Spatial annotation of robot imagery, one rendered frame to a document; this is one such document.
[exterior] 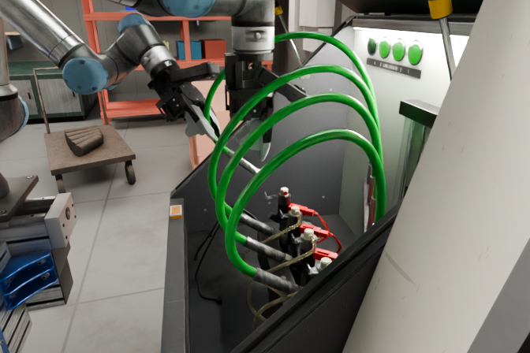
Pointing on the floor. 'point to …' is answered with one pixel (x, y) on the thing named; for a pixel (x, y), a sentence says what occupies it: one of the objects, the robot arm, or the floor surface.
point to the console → (461, 192)
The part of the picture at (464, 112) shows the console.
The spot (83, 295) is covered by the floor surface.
